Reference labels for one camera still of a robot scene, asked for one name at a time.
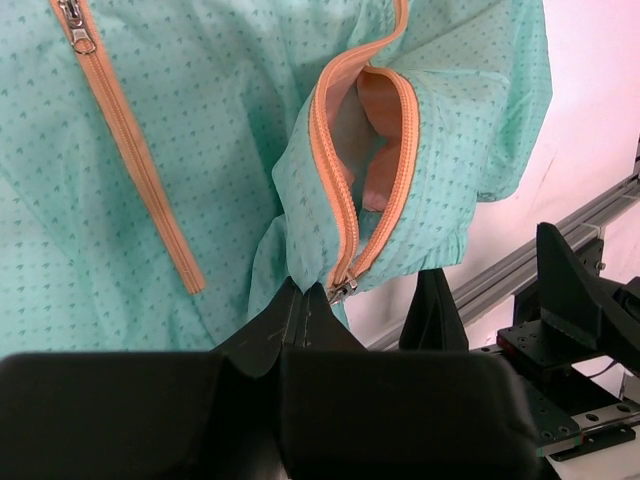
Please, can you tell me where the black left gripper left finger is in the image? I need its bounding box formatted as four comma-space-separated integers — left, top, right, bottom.
1, 281, 302, 479

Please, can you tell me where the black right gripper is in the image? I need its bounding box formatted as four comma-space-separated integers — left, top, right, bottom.
399, 223, 639, 462

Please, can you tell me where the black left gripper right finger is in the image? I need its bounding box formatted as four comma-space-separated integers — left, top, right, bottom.
279, 282, 539, 479

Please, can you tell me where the teal and orange jacket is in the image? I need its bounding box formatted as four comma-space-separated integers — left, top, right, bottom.
1, 1, 552, 355

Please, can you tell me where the aluminium front rail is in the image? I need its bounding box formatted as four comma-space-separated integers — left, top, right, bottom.
367, 172, 640, 351

